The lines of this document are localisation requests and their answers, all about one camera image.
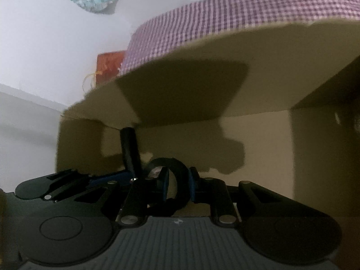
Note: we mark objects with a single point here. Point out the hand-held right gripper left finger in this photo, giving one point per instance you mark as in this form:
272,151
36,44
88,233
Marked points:
166,184

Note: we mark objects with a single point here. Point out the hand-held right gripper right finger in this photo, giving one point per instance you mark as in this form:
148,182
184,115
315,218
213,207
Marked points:
192,185

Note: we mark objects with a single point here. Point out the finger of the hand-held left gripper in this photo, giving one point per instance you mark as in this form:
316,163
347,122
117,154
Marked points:
112,178

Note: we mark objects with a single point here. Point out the black tape roll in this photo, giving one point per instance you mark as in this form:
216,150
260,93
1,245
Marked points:
180,168

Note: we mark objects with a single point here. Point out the black lipstick tube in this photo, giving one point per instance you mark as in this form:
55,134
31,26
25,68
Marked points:
128,146

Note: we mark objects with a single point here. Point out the brown cardboard box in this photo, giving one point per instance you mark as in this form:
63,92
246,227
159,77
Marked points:
253,90

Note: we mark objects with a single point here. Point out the red gift bag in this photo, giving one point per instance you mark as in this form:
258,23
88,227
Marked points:
109,64

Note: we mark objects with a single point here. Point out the purple checkered tablecloth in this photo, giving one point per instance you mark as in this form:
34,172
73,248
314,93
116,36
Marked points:
225,19

